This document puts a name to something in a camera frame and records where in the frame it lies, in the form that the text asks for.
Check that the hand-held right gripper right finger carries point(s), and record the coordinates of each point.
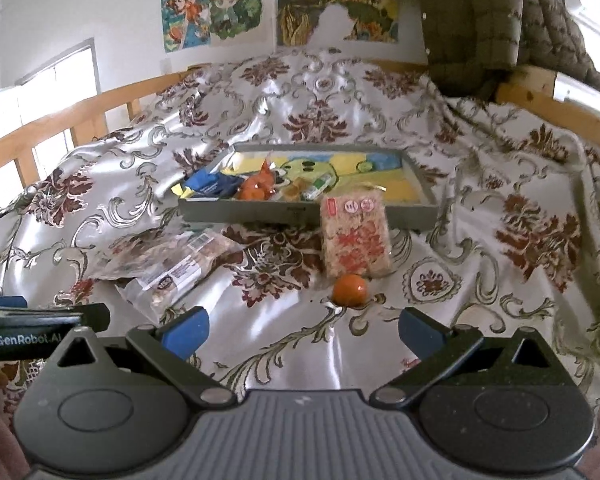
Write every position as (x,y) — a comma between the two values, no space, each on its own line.
(422,334)

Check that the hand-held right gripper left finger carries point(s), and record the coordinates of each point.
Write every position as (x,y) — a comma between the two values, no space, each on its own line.
(185,334)

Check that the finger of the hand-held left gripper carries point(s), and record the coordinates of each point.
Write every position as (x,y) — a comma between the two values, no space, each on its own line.
(2,304)
(96,317)

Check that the clear meat snack packet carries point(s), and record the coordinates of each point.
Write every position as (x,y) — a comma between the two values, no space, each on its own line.
(165,255)

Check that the small orange ball snack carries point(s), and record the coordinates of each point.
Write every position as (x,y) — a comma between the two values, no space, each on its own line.
(350,290)

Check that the red print rice cracker packet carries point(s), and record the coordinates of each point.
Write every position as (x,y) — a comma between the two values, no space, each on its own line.
(356,237)

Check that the blue snack packet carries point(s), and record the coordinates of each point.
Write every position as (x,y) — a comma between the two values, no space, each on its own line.
(215,184)

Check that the grey tray with cartoon picture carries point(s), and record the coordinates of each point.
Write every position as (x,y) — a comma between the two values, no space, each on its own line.
(380,180)

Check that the orange snack bag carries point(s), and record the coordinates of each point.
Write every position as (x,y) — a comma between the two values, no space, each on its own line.
(257,185)

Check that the yellow brown snack packet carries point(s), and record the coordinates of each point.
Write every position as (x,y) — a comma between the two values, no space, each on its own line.
(292,191)

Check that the person's left leg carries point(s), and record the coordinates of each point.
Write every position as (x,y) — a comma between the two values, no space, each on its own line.
(0,435)

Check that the window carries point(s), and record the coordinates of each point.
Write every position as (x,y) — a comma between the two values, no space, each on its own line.
(55,77)

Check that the floral satin blanket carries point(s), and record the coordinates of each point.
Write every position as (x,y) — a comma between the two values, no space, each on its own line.
(290,120)

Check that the olive quilted jacket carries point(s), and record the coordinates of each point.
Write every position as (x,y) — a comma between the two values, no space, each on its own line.
(480,25)

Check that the orange haired girl poster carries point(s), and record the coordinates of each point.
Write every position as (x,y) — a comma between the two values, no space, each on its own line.
(186,15)

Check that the yellow green landscape poster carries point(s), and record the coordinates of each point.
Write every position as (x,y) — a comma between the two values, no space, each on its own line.
(372,7)

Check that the blond cartoon boy poster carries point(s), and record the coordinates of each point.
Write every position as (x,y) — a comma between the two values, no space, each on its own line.
(236,5)

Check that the swirl painting poster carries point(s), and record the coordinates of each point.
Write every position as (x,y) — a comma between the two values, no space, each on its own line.
(305,10)

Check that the wooden bed frame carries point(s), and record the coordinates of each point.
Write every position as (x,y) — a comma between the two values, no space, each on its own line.
(55,120)

